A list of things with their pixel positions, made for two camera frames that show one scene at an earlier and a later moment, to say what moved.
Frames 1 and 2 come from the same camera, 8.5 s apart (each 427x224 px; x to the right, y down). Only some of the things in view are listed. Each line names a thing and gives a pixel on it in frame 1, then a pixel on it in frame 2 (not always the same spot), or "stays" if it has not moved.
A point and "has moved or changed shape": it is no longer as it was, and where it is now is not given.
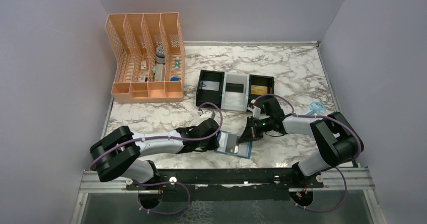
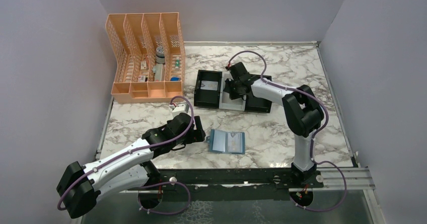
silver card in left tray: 210,85 stays
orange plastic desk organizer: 150,55 stays
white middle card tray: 235,101 stays
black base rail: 174,178 stays
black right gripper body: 264,125 to 233,88
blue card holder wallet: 244,149 has moved or changed shape
